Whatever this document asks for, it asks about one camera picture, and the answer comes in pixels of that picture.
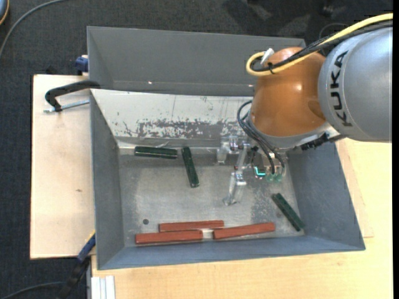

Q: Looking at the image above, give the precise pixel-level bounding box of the grey metal bin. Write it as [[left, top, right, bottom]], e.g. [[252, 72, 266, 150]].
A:
[[86, 26, 366, 271]]

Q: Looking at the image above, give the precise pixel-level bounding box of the red-brown flat block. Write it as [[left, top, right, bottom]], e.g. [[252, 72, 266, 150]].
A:
[[213, 222, 276, 240], [135, 229, 204, 246], [158, 220, 225, 233]]

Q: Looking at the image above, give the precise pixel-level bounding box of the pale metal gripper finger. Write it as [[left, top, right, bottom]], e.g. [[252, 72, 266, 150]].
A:
[[216, 136, 243, 165], [222, 170, 248, 207]]

